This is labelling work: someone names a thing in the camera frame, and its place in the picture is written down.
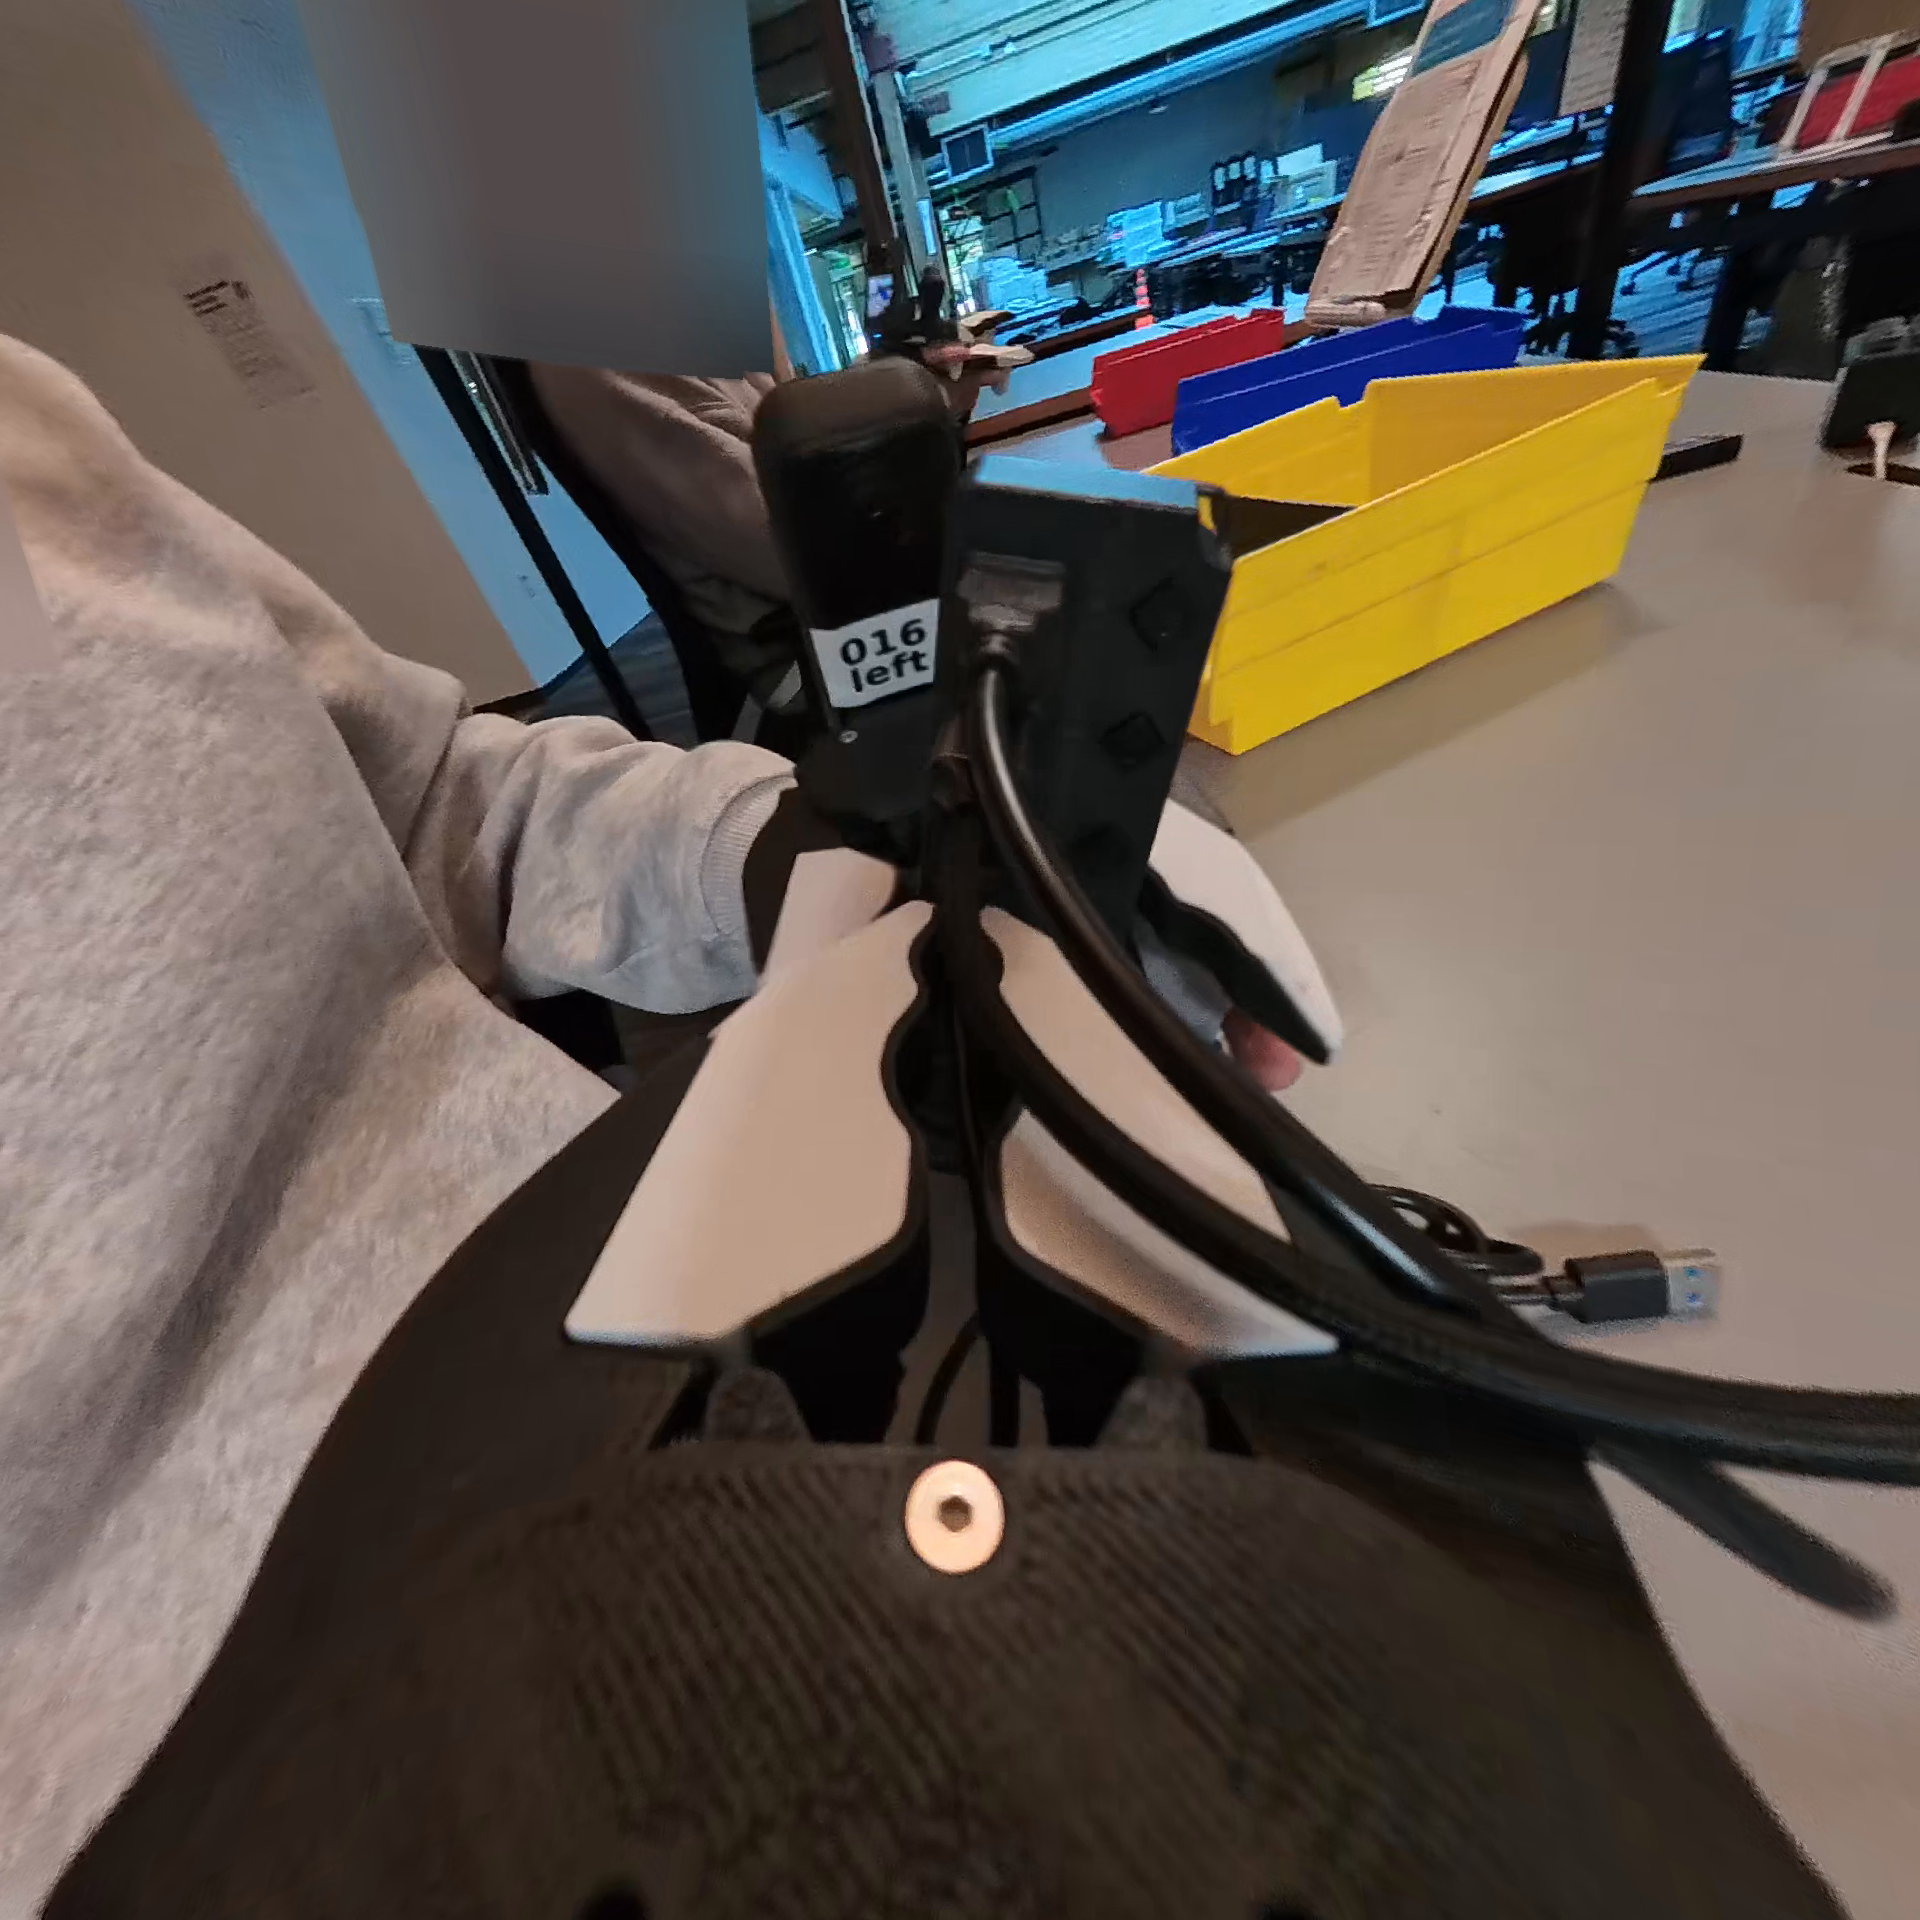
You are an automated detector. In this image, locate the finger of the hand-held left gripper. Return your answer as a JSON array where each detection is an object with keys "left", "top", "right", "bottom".
[
  {"left": 772, "top": 857, "right": 935, "bottom": 978},
  {"left": 1146, "top": 795, "right": 1345, "bottom": 1067}
]

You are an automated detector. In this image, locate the blue plastic bin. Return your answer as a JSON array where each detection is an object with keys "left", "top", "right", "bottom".
[{"left": 1165, "top": 303, "right": 1529, "bottom": 457}]

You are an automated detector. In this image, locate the person's left hand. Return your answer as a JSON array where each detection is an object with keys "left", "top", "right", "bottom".
[{"left": 1225, "top": 1005, "right": 1309, "bottom": 1093}]

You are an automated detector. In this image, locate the black USB hub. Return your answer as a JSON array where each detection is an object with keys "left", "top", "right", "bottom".
[{"left": 943, "top": 457, "right": 1238, "bottom": 964}]

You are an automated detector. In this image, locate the light grey desk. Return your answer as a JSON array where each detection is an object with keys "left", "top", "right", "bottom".
[{"left": 955, "top": 362, "right": 1920, "bottom": 1920}]

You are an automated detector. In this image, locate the black pole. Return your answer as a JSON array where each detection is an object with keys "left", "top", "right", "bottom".
[{"left": 1598, "top": 0, "right": 1679, "bottom": 362}]

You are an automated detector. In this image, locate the person's left forearm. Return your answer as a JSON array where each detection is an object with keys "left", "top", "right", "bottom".
[{"left": 433, "top": 711, "right": 791, "bottom": 1008}]

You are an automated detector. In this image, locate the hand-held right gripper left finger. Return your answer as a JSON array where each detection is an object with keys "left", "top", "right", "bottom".
[{"left": 564, "top": 899, "right": 935, "bottom": 1351}]

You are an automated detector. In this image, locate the person's grey sweatshirt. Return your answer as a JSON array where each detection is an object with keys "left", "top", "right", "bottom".
[{"left": 0, "top": 341, "right": 703, "bottom": 1920}]

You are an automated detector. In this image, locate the black charging dock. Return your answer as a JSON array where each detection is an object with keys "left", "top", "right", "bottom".
[{"left": 1820, "top": 330, "right": 1920, "bottom": 457}]

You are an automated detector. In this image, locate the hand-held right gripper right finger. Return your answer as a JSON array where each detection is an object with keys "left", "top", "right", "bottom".
[{"left": 983, "top": 907, "right": 1345, "bottom": 1366}]

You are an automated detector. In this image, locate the yellow plastic bin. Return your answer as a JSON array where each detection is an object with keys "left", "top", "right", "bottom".
[{"left": 1146, "top": 353, "right": 1708, "bottom": 756}]

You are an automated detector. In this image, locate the red plastic bin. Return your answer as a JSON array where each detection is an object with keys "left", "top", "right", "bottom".
[{"left": 1090, "top": 303, "right": 1291, "bottom": 438}]

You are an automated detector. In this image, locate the black cable silver plug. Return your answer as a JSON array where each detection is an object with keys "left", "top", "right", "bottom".
[{"left": 955, "top": 559, "right": 1920, "bottom": 1489}]

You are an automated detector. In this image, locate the cardboard sign board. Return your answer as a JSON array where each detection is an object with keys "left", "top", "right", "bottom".
[{"left": 1303, "top": 0, "right": 1550, "bottom": 324}]

